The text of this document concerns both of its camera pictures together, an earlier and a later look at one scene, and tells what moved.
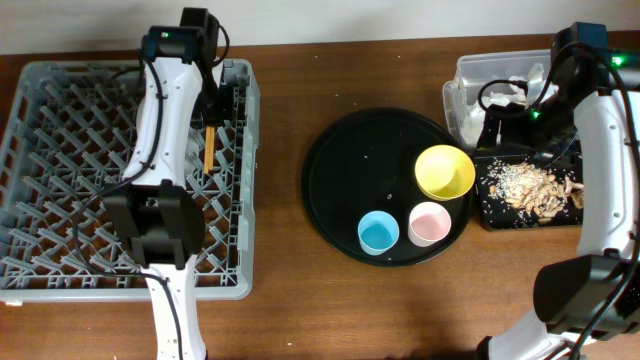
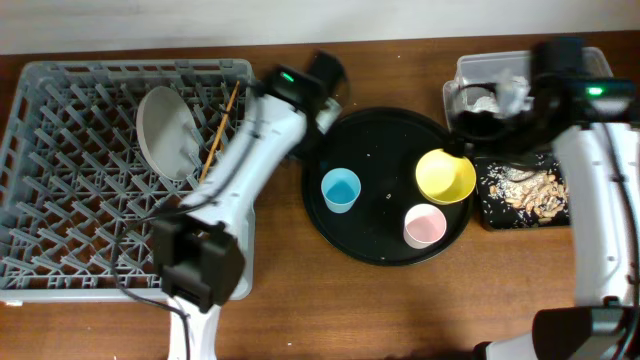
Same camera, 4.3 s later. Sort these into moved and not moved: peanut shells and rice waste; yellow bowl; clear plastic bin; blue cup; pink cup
Moved: blue cup
Not moved: yellow bowl; clear plastic bin; peanut shells and rice waste; pink cup
